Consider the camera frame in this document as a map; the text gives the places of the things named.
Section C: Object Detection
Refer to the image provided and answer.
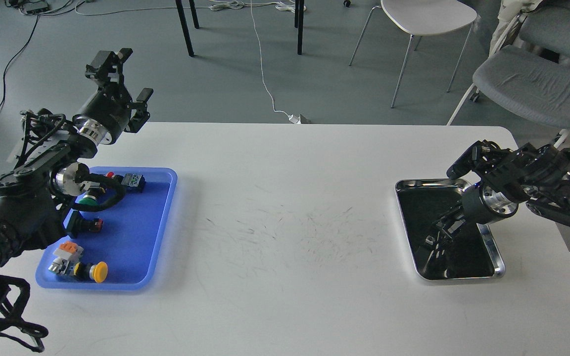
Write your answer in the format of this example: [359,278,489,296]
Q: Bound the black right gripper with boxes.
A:
[424,184,519,261]

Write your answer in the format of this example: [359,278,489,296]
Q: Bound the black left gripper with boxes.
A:
[72,48,154,145]

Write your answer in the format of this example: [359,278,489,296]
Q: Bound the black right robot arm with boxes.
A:
[422,140,570,258]

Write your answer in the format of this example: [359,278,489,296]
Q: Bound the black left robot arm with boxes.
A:
[0,48,153,353]

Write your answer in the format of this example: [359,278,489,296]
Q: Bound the silver metal tray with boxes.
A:
[395,178,506,282]

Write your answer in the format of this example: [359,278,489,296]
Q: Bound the grey black contact block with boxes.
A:
[121,173,145,193]

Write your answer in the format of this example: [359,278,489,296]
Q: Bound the black table leg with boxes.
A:
[189,0,200,29]
[175,0,195,58]
[294,0,305,55]

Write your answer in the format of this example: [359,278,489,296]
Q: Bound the black power strip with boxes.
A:
[4,0,50,15]

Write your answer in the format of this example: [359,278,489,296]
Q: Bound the blue plastic tray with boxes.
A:
[35,166,177,291]

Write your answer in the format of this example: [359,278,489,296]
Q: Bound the orange white contact block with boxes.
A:
[53,241,84,262]

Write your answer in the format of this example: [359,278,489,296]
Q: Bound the grey cushioned chair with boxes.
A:
[447,45,570,148]
[494,0,570,58]

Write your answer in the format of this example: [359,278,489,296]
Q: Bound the white chair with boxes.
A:
[348,0,478,108]

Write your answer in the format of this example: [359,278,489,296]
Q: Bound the black floor cable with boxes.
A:
[0,15,41,193]

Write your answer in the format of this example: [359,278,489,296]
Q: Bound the green push button switch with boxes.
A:
[77,192,99,206]

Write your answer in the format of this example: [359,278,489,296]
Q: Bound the black selector switch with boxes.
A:
[65,211,103,238]

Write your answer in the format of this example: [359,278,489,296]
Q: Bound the white floor cable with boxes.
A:
[74,0,311,124]

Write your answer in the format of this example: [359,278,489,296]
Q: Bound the yellow push button switch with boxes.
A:
[48,261,108,283]

